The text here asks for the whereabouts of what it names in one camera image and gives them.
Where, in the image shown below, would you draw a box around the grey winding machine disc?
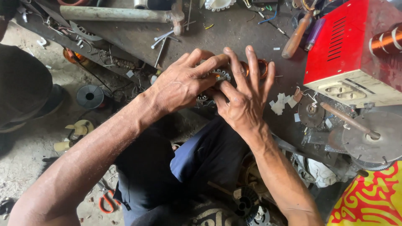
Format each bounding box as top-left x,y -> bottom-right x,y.
342,111 -> 402,164

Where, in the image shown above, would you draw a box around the white rag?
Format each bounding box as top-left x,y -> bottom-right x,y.
305,157 -> 338,189

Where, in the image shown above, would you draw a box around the purple handled screwdriver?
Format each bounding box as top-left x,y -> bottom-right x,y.
304,18 -> 326,51

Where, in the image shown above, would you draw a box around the cream plastic fan part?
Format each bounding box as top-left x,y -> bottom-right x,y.
53,119 -> 95,153

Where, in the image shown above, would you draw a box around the rusty round metal disc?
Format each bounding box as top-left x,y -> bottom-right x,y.
297,94 -> 326,128

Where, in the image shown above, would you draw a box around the black motor core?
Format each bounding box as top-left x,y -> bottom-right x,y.
232,186 -> 271,226

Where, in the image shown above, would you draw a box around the dark object on floor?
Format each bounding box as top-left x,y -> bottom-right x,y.
0,197 -> 15,218

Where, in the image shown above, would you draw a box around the red handled scissors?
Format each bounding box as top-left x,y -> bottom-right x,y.
98,188 -> 122,214

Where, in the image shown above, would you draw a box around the curved slotted metal plate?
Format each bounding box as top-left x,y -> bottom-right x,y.
69,20 -> 103,41

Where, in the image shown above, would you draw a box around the grey wire spool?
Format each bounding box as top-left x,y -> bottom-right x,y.
76,84 -> 105,110

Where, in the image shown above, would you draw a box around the rusty crank handle rod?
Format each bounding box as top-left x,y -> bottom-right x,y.
319,102 -> 381,141

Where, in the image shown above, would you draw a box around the person's left hand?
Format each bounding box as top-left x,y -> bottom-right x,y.
143,49 -> 230,116

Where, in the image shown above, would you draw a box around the heap of white paper pieces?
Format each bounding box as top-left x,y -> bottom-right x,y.
269,92 -> 299,116

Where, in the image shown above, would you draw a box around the white plastic toothed wheel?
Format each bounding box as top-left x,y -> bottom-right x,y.
204,0 -> 237,12

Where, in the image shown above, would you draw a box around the bunch of white cable ties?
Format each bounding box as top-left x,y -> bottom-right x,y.
150,19 -> 197,68

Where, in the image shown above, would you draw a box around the brown wooden handled tool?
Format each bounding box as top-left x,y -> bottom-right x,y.
281,9 -> 316,59

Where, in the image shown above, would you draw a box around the blue wire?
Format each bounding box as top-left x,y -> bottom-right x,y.
258,11 -> 279,25

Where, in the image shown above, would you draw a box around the red yellow patterned cloth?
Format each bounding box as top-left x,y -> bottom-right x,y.
327,160 -> 402,226

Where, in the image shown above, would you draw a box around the person's dark blue trousers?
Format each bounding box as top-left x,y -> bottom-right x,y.
112,116 -> 253,226

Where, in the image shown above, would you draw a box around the person's right hand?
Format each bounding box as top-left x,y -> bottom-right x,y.
212,45 -> 276,139

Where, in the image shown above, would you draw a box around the copper wound motor stator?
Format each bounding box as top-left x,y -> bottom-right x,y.
195,58 -> 269,105

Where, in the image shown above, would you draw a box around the copper wire coil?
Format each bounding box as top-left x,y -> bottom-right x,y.
369,24 -> 402,59

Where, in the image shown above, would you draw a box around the red metal stabilizer box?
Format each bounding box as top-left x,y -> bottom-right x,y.
303,0 -> 402,109

